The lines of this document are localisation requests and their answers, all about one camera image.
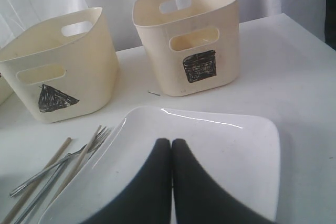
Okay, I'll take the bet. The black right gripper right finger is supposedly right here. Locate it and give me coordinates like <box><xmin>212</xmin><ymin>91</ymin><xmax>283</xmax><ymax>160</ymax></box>
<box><xmin>172</xmin><ymin>138</ymin><xmax>272</xmax><ymax>223</ymax></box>

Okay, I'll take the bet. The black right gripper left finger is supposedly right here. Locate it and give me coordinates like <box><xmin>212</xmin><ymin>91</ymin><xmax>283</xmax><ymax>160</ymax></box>
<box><xmin>85</xmin><ymin>138</ymin><xmax>171</xmax><ymax>223</ymax></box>

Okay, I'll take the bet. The white rectangular plate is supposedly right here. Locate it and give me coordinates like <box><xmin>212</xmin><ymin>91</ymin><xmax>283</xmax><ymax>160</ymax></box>
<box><xmin>39</xmin><ymin>106</ymin><xmax>280</xmax><ymax>223</ymax></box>

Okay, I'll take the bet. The steel fork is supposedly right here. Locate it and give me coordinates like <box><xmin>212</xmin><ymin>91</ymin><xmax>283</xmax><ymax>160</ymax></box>
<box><xmin>9</xmin><ymin>126</ymin><xmax>113</xmax><ymax>197</ymax></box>

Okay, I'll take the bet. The long steel spoon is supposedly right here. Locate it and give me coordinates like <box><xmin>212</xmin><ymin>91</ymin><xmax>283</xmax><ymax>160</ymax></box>
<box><xmin>14</xmin><ymin>161</ymin><xmax>68</xmax><ymax>224</ymax></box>

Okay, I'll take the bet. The left wooden chopstick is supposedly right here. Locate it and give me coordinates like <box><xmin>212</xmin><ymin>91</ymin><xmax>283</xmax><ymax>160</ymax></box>
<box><xmin>0</xmin><ymin>137</ymin><xmax>72</xmax><ymax>224</ymax></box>

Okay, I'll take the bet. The cream bin with square mark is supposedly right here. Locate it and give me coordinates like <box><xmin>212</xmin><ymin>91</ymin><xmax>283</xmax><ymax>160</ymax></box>
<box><xmin>133</xmin><ymin>0</ymin><xmax>240</xmax><ymax>97</ymax></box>

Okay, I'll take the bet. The cream bin with triangle mark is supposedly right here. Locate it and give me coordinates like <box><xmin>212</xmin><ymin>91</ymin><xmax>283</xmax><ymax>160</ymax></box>
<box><xmin>1</xmin><ymin>7</ymin><xmax>119</xmax><ymax>123</ymax></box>

